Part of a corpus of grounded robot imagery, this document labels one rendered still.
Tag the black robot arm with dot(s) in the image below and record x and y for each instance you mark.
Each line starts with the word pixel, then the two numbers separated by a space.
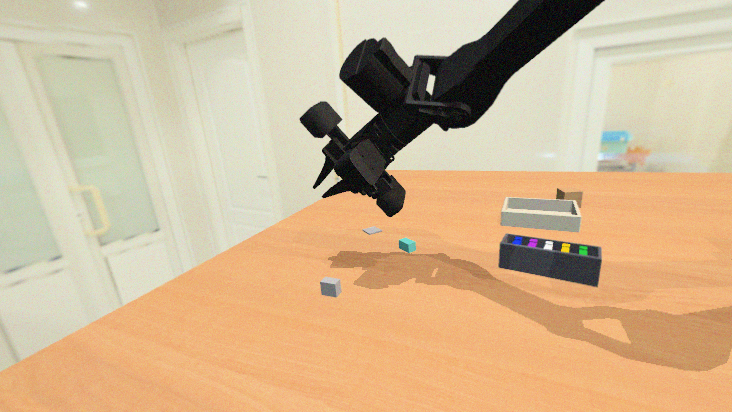
pixel 467 82

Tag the small teal block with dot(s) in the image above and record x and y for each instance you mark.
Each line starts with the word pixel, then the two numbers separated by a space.
pixel 407 245

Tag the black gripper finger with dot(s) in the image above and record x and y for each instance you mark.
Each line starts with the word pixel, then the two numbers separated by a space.
pixel 327 168
pixel 338 188

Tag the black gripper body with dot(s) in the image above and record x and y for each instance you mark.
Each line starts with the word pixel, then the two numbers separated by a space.
pixel 321 119

